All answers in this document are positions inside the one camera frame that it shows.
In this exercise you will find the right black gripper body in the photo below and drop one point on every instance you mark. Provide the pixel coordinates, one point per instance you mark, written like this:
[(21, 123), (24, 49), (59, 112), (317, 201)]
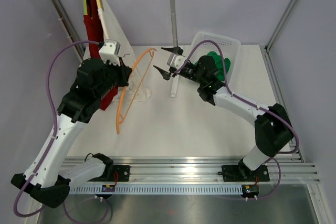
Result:
[(190, 72)]

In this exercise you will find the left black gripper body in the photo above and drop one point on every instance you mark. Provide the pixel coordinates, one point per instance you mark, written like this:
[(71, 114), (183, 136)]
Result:
[(118, 77)]

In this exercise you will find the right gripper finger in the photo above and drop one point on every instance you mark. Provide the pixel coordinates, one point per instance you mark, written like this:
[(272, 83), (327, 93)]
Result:
[(174, 50), (165, 74)]

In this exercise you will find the white t shirt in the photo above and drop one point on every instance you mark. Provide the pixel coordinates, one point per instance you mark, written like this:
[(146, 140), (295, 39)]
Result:
[(113, 31)]

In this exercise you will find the green t shirt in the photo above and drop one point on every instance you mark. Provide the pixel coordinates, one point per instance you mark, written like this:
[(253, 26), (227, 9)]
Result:
[(219, 65)]

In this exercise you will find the orange hanger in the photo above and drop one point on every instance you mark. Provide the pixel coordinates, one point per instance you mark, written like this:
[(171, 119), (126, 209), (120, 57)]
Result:
[(133, 92)]

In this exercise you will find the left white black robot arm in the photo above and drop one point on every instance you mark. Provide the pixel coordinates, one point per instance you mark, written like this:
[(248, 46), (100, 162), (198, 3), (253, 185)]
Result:
[(43, 180)]

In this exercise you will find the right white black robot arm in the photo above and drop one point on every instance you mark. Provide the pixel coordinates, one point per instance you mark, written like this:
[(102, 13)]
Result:
[(272, 126)]

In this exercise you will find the red t shirt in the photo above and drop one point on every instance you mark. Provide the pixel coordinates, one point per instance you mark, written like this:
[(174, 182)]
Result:
[(95, 33)]

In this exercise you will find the white plastic basket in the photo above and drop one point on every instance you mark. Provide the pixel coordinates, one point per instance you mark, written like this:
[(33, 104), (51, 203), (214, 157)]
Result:
[(229, 46)]

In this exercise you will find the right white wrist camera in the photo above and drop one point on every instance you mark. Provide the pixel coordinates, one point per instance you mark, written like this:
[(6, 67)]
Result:
[(175, 62)]

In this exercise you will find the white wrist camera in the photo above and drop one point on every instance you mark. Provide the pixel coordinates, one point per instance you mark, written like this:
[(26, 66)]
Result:
[(175, 62), (109, 52)]

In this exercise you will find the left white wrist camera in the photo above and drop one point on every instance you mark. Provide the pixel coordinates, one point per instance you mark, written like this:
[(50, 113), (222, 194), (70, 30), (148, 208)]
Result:
[(109, 52)]

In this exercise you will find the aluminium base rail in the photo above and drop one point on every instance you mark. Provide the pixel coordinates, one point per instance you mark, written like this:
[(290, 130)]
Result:
[(195, 176)]

